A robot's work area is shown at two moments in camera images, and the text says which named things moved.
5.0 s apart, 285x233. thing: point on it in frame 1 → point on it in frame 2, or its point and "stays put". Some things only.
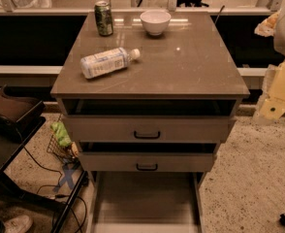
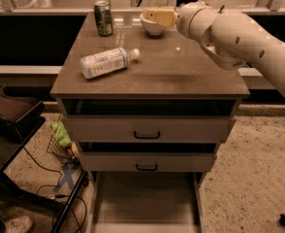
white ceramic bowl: [155, 21] stays put
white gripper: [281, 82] → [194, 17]
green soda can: [104, 17] stays put
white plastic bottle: [107, 61] stays put
